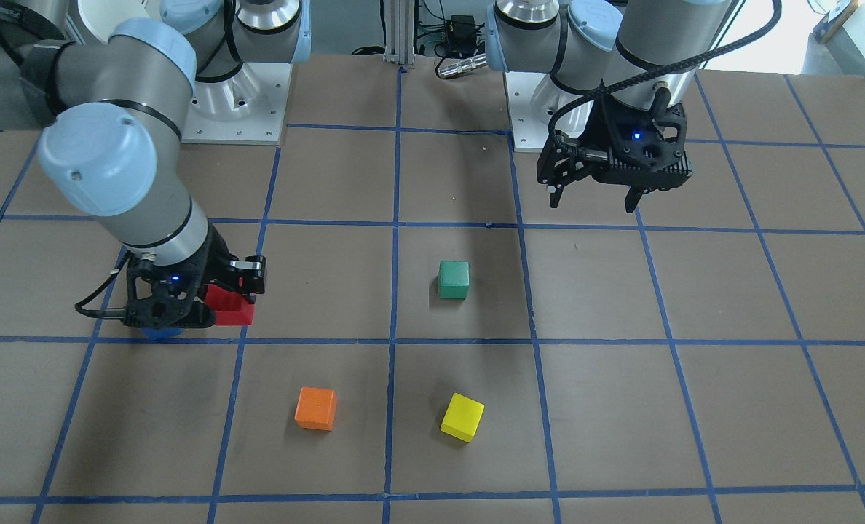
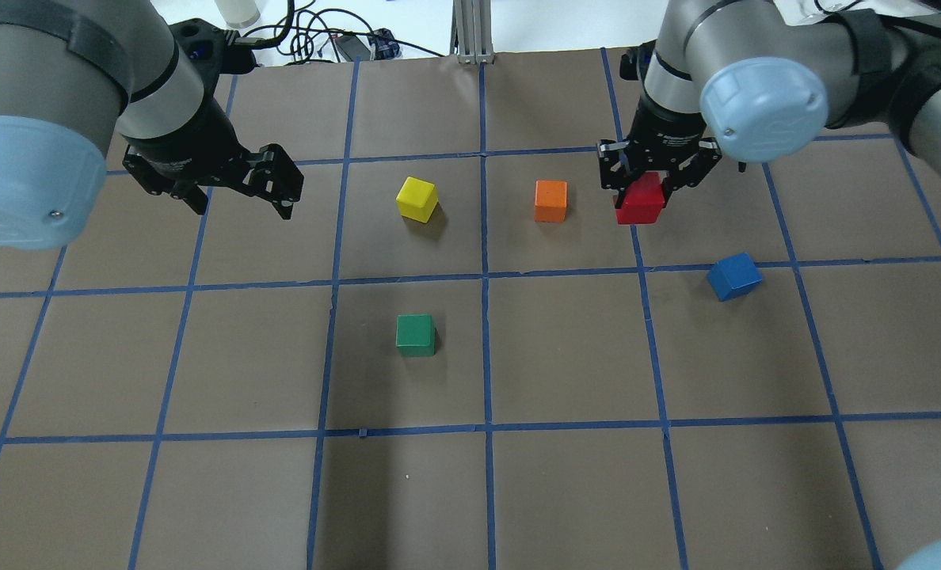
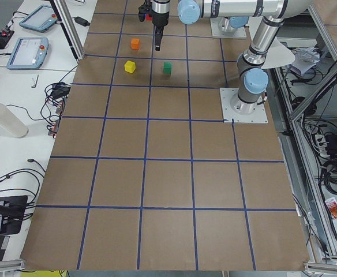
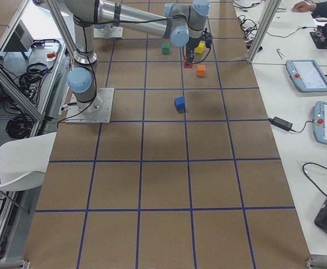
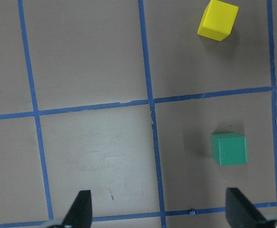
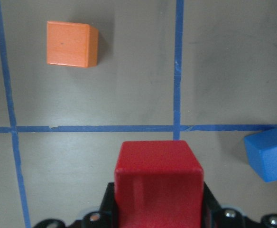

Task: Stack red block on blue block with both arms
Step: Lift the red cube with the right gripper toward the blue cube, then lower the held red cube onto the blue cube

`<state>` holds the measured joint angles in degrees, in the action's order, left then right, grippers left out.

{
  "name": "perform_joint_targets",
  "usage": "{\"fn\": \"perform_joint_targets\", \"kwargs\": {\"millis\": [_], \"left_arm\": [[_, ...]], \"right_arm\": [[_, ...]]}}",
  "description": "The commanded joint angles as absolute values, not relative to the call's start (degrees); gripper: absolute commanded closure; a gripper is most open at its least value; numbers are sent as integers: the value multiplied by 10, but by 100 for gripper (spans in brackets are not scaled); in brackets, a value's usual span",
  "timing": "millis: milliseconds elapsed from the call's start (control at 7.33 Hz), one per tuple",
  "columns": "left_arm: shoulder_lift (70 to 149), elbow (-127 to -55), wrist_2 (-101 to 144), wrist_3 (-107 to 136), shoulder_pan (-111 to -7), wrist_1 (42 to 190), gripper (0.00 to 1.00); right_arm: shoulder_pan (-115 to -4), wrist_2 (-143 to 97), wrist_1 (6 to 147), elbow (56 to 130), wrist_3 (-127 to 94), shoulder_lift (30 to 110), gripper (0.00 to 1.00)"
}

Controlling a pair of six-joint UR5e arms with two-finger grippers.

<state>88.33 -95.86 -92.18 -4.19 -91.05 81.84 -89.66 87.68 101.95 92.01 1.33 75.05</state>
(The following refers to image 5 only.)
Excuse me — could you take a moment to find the yellow wooden block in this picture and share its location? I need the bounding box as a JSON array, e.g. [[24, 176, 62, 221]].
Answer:
[[197, 0, 239, 41]]

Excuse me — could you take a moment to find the green wooden block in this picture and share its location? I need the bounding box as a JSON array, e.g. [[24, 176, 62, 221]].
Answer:
[[211, 133, 248, 166]]

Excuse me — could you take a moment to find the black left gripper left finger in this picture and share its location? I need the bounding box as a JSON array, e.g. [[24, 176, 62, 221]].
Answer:
[[62, 190, 92, 228]]

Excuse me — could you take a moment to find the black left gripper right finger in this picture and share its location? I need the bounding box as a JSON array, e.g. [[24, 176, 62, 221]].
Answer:
[[225, 188, 268, 228]]

